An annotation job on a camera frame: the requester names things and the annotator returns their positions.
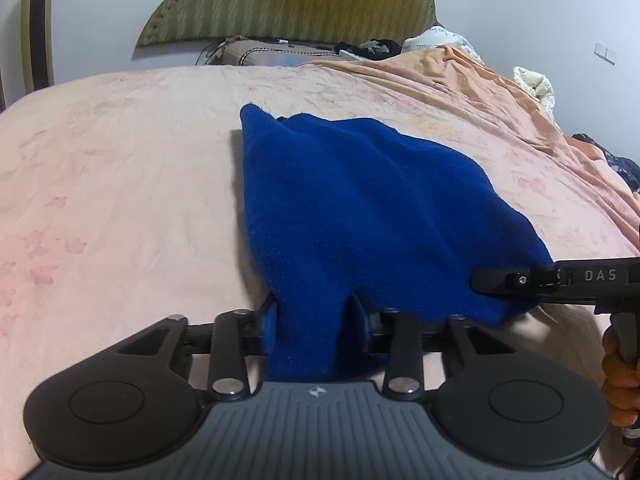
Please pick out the white duvet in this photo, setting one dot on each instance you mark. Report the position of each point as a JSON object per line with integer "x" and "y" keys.
{"x": 440, "y": 39}

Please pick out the brown pillow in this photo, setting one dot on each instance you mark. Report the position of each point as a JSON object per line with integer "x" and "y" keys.
{"x": 270, "y": 55}

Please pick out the orange quilt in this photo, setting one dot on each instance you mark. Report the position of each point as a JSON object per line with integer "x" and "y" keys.
{"x": 450, "y": 76}

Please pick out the white crumpled cloth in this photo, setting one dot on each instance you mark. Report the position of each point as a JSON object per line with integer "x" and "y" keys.
{"x": 537, "y": 87}

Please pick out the pink floral blanket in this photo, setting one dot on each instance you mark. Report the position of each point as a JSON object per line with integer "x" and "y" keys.
{"x": 125, "y": 185}

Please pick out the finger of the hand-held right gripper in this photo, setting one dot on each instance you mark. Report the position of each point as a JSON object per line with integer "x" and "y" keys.
{"x": 505, "y": 281}

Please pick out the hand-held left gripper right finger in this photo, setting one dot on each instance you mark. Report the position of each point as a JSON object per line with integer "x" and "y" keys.
{"x": 361, "y": 327}

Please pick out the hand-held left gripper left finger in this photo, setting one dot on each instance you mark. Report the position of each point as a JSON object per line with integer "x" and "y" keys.
{"x": 270, "y": 326}

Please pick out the person's right hand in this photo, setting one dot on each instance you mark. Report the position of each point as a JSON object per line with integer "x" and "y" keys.
{"x": 622, "y": 390}

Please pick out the gold tower air conditioner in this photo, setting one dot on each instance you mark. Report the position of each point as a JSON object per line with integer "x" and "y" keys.
{"x": 37, "y": 25}

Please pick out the dark patterned cloth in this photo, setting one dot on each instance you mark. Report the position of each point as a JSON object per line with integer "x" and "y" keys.
{"x": 615, "y": 162}

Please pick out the green padded headboard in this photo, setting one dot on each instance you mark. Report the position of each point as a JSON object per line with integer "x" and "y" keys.
{"x": 300, "y": 0}

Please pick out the white wall switch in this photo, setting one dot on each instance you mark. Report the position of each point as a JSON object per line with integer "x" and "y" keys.
{"x": 605, "y": 52}

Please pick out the black clothes pile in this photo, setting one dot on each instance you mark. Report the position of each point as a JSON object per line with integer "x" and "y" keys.
{"x": 367, "y": 48}

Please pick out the blue knit sweater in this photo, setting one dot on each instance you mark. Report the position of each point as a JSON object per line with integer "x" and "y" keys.
{"x": 360, "y": 210}

